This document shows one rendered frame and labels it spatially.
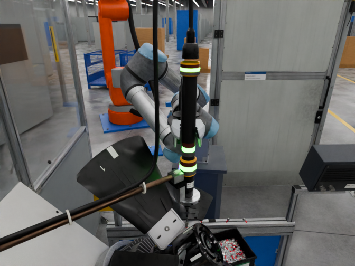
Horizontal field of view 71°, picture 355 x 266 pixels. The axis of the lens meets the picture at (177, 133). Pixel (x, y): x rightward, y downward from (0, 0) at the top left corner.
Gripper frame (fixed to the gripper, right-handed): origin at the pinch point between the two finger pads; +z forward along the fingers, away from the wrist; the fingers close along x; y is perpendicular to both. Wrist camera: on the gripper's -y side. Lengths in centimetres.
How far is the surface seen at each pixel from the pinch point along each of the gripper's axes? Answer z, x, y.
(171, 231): 3.8, 4.2, 26.2
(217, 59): -183, -40, 6
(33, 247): 10.6, 35.7, 23.2
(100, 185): 3.1, 21.1, 12.0
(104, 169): 0.1, 20.5, 9.4
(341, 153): -36, -67, 26
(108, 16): -390, 100, -36
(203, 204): -15.4, -6.7, 33.6
